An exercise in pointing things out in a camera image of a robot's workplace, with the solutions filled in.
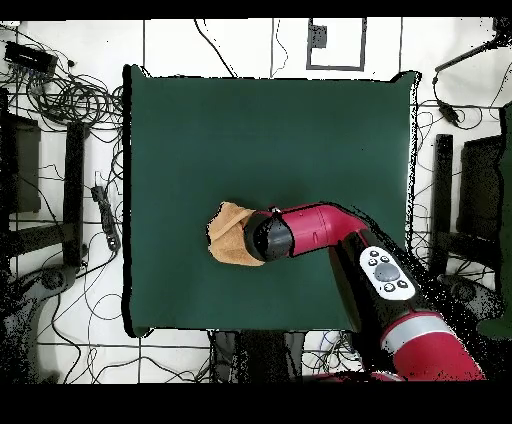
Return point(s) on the black upright bar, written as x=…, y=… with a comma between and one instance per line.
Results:
x=74, y=192
x=442, y=192

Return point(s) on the dark green tablecloth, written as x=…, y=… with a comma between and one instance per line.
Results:
x=240, y=140

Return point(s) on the black power adapter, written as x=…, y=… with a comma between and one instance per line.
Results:
x=448, y=113

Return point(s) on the black power strip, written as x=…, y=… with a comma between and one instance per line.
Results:
x=107, y=218

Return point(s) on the black tripod leg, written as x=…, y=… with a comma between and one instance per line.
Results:
x=464, y=56

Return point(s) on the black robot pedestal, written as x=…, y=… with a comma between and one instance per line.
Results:
x=260, y=356

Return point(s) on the black box device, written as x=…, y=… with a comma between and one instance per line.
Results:
x=30, y=58

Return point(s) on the black flat panel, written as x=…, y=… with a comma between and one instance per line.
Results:
x=480, y=188
x=26, y=168

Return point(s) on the tan terry towel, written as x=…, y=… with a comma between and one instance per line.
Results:
x=228, y=240

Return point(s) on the grey square frame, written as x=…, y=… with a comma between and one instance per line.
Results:
x=336, y=68

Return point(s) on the black crossbar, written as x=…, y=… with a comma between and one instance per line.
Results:
x=36, y=238
x=476, y=248

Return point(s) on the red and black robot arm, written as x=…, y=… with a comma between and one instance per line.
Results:
x=316, y=230

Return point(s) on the small grey square plate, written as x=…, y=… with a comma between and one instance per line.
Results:
x=318, y=36

